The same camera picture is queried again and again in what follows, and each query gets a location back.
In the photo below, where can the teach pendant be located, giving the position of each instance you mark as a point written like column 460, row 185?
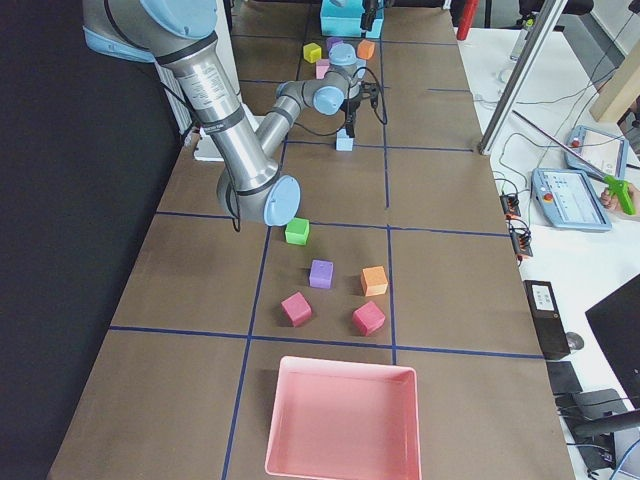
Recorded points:
column 568, row 200
column 599, row 150

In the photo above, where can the orange foam block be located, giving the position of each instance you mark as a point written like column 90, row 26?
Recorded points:
column 374, row 281
column 366, row 49

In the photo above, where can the near teach pendant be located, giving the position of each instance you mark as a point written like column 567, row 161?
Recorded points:
column 568, row 200

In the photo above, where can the yellow foam block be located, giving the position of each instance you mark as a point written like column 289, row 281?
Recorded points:
column 311, row 52

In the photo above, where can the green foam block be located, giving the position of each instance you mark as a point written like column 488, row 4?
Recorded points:
column 297, row 231

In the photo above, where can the light blue block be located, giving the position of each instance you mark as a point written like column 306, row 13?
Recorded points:
column 344, row 142

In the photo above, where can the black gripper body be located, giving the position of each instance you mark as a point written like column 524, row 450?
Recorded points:
column 369, row 12
column 352, row 106

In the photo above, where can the pink plastic tray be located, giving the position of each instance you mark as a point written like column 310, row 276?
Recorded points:
column 344, row 420

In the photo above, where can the aluminium frame post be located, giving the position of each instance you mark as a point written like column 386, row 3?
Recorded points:
column 547, row 19

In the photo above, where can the teal plastic bin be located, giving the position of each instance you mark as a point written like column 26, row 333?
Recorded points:
column 345, row 22

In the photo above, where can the left orange foam block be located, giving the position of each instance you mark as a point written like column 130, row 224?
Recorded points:
column 366, row 49

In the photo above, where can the left purple foam block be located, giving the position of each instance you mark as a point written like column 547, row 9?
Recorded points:
column 332, row 41

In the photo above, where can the purple foam block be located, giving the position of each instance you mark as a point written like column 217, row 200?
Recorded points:
column 332, row 41
column 321, row 274

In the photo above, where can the dark red foam block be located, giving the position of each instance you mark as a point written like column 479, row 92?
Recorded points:
column 297, row 309

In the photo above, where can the far teach pendant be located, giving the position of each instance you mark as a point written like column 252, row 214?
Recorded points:
column 599, row 150

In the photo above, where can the right orange foam block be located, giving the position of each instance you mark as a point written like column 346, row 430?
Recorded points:
column 374, row 281

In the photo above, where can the green handled reacher stick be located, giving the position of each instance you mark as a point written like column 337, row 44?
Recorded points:
column 618, row 187

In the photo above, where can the right purple foam block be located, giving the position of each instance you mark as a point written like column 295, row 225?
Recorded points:
column 321, row 274

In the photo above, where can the red cylinder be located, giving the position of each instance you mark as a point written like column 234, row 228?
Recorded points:
column 466, row 19

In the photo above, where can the black power box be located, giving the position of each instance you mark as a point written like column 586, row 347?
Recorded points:
column 546, row 319

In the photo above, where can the pink foam block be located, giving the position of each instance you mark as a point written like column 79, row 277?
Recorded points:
column 321, row 68

